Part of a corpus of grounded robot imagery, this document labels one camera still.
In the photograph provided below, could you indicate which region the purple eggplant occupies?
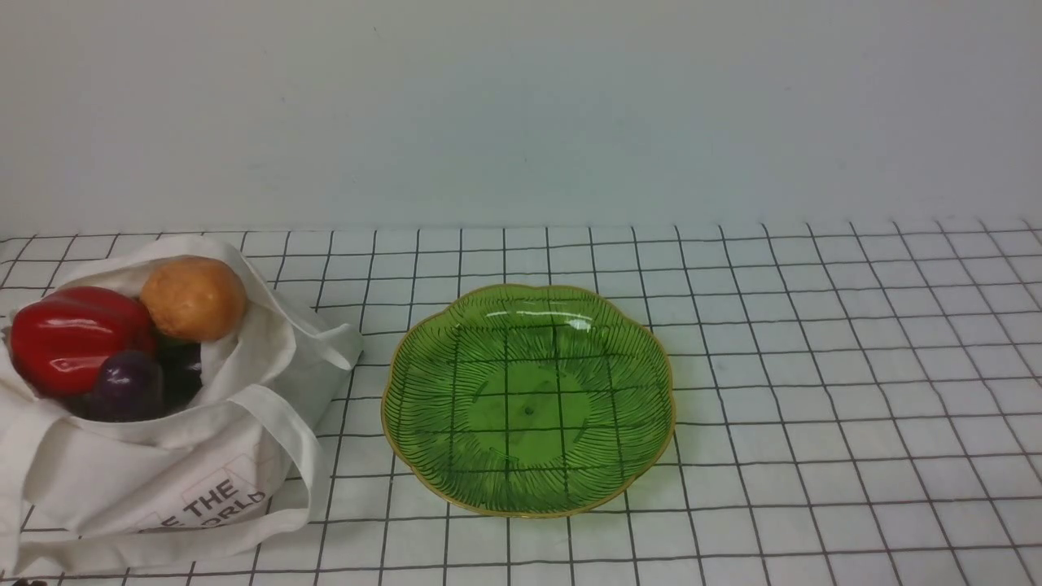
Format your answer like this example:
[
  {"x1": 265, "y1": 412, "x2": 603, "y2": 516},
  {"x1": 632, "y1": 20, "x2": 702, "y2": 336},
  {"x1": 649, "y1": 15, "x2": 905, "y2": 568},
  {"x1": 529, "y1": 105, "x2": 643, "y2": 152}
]
[{"x1": 66, "y1": 343, "x2": 204, "y2": 422}]

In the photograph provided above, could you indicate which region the red bell pepper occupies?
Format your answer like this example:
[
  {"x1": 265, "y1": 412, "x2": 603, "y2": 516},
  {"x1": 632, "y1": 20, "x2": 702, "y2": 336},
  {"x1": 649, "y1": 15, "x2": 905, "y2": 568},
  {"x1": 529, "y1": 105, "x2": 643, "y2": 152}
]
[{"x1": 10, "y1": 286, "x2": 157, "y2": 398}]

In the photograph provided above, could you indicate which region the white cloth tote bag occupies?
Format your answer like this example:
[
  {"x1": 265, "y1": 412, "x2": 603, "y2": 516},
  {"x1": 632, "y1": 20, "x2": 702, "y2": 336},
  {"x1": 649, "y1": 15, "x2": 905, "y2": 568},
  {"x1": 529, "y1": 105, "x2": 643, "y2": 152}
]
[{"x1": 2, "y1": 234, "x2": 362, "y2": 575}]

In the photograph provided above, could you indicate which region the orange round potato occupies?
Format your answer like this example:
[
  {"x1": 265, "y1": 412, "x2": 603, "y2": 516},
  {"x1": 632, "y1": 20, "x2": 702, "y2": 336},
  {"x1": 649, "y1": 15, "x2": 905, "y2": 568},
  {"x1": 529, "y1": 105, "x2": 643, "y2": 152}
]
[{"x1": 140, "y1": 257, "x2": 248, "y2": 343}]

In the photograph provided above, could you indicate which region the white grid tablecloth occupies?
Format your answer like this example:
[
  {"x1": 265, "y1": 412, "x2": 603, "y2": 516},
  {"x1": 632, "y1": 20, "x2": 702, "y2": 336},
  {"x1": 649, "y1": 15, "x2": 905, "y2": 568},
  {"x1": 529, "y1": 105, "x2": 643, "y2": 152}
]
[{"x1": 21, "y1": 220, "x2": 1041, "y2": 585}]

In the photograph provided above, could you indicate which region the green glass plate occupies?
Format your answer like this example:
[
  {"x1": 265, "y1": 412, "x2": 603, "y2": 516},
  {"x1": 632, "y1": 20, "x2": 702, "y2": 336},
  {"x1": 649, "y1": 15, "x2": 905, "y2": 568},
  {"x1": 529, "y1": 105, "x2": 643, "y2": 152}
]
[{"x1": 381, "y1": 283, "x2": 676, "y2": 517}]

